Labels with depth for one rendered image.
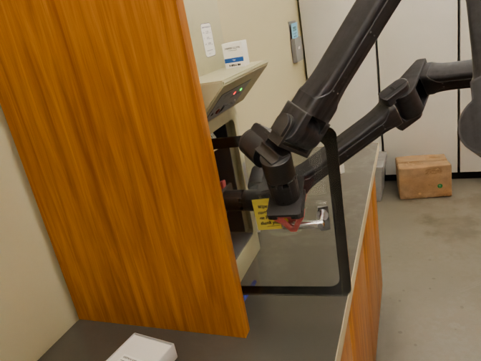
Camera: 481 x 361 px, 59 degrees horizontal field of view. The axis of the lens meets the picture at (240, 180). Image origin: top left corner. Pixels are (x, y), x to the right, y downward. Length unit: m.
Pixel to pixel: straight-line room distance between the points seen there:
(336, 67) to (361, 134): 0.35
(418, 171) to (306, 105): 3.08
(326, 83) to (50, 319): 0.92
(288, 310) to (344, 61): 0.62
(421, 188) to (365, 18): 3.16
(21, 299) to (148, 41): 0.70
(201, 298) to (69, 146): 0.45
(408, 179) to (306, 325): 2.86
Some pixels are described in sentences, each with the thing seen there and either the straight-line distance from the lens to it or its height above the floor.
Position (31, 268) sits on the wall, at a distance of 1.20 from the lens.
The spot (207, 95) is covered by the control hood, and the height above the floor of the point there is 1.48.
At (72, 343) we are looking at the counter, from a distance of 1.22.
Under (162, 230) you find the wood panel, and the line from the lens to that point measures 0.96.
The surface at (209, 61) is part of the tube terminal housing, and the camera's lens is 1.10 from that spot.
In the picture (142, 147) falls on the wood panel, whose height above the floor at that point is 1.41.
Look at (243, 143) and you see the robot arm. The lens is 0.82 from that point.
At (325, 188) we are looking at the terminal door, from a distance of 0.91.
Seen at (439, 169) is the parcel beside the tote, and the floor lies 0.25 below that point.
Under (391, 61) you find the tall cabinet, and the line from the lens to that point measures 3.94.
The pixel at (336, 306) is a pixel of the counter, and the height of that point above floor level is 0.94.
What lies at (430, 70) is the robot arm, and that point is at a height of 1.43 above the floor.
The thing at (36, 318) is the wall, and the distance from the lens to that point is 1.24.
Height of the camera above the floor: 1.61
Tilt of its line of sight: 20 degrees down
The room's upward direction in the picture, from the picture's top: 10 degrees counter-clockwise
